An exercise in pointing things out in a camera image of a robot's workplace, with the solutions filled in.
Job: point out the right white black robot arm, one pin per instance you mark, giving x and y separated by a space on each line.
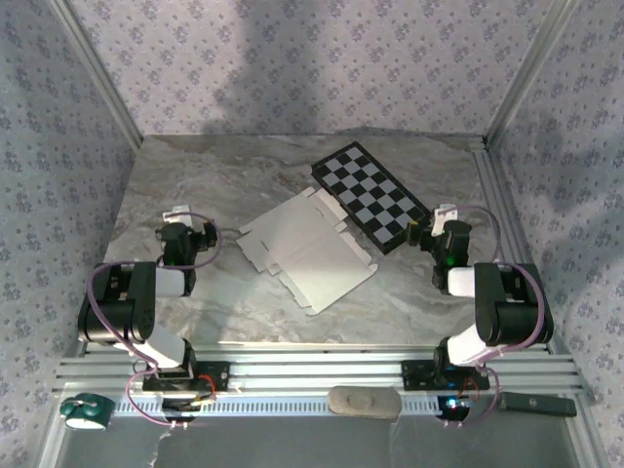
512 307

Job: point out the black rectangular bar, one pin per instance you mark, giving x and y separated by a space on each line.
536 404

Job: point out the aluminium side rail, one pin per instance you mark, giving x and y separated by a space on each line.
502 219

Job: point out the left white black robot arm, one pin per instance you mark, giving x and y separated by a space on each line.
122 302

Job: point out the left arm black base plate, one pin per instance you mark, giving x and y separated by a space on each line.
214 376

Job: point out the blue and white paper box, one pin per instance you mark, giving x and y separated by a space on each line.
307 248

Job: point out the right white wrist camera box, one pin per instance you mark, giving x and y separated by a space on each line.
444 213

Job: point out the aluminium extrusion rail base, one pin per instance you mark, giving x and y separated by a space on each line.
312 368

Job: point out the aluminium corner post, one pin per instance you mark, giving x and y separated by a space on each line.
97 73
529 73

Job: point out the grey oval pad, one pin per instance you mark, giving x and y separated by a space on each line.
364 402

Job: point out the black grey checkerboard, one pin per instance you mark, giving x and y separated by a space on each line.
370 195

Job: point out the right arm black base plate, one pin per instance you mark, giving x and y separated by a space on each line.
417 374

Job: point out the green round tape dispenser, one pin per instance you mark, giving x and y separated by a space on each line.
88 412

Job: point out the black controller board with LED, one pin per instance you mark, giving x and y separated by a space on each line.
454 407

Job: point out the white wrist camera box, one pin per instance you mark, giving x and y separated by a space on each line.
178 211
444 213

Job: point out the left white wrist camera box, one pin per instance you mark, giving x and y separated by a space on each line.
178 211

